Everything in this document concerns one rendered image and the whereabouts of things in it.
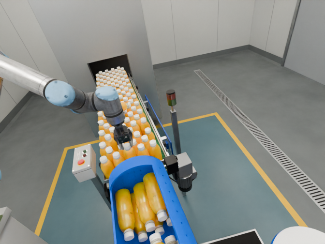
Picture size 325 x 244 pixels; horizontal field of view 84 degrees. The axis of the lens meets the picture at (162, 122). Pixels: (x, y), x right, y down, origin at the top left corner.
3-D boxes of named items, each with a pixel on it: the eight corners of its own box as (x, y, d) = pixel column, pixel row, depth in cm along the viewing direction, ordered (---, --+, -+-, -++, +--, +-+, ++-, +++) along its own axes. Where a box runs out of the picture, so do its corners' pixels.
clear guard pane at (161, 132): (176, 182, 158) (170, 142, 129) (153, 130, 220) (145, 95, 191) (177, 182, 159) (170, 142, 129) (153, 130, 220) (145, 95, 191)
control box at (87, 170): (79, 183, 106) (71, 172, 99) (81, 159, 121) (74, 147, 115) (96, 176, 107) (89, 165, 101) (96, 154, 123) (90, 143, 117)
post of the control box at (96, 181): (127, 236, 172) (84, 171, 112) (126, 232, 175) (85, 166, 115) (131, 235, 173) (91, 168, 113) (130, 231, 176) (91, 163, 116)
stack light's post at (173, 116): (183, 195, 197) (171, 113, 131) (181, 192, 200) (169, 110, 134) (186, 194, 197) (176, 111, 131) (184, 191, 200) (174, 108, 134)
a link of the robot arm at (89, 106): (63, 90, 79) (90, 87, 77) (78, 97, 90) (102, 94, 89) (64, 112, 78) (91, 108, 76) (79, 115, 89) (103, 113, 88)
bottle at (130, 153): (142, 166, 116) (136, 145, 105) (135, 174, 111) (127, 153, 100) (134, 162, 119) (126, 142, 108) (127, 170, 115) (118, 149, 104)
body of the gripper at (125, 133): (117, 146, 92) (110, 128, 85) (115, 136, 99) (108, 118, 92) (132, 141, 94) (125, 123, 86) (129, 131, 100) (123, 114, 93)
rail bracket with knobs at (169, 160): (166, 177, 112) (163, 166, 106) (162, 168, 117) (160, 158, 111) (181, 172, 113) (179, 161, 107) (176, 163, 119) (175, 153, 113)
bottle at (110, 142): (121, 152, 134) (113, 133, 123) (121, 159, 128) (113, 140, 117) (111, 154, 134) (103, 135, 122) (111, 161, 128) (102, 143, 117)
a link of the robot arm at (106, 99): (96, 85, 84) (117, 83, 83) (106, 108, 91) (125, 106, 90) (90, 95, 76) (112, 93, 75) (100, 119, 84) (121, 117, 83)
